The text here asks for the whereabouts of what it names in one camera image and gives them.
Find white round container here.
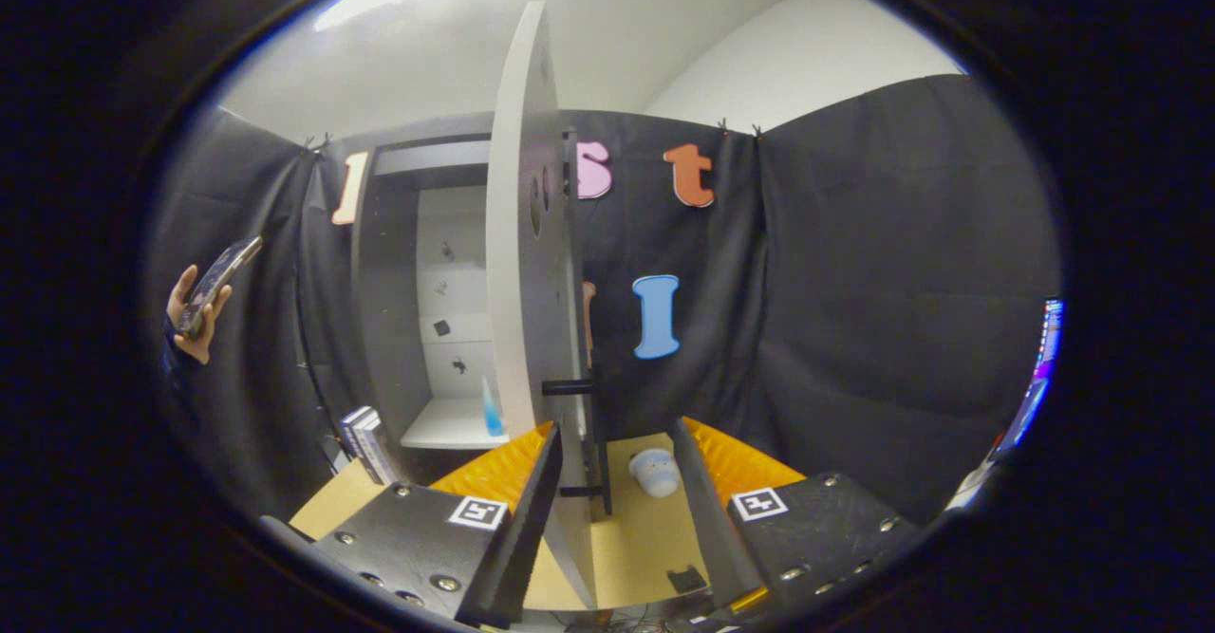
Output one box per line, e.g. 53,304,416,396
628,449,681,499

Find lit computer monitor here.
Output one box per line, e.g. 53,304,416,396
992,299,1066,463

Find small light blue bottle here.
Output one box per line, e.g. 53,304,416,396
480,374,505,438

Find small upright books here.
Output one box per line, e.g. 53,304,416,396
339,405,398,485

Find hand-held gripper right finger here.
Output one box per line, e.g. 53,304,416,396
669,415,926,615

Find dark grey cabinet body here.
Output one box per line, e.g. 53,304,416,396
349,111,589,482

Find black backdrop cloth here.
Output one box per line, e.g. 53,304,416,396
147,73,1064,525

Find grey cabinet door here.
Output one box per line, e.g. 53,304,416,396
486,2,599,610

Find white cabinet shelf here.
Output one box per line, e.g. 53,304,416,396
401,398,514,451

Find black door handle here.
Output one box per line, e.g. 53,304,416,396
541,377,613,520

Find dark smartphone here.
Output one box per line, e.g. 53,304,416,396
180,236,264,338

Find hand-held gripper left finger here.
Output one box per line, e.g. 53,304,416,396
275,421,564,629

